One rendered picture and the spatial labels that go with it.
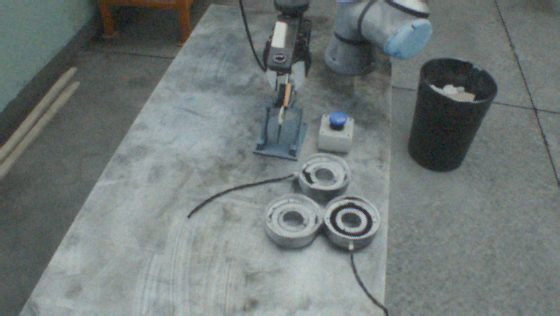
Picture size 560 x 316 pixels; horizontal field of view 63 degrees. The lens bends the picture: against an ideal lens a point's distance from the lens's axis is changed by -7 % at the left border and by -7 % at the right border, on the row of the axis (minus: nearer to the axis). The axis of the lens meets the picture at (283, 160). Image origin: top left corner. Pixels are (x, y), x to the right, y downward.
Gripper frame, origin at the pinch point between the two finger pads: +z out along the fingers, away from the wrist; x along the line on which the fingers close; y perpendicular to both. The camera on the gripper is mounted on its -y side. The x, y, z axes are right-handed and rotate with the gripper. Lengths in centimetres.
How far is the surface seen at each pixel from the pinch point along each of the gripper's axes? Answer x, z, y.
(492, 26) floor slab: -99, 93, 245
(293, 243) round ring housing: -9.0, 9.5, -32.3
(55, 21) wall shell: 155, 64, 120
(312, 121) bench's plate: -5.8, 11.9, 5.4
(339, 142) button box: -13.2, 9.0, -3.8
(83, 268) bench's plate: 26, 12, -46
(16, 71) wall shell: 153, 70, 79
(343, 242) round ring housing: -17.7, 9.3, -30.1
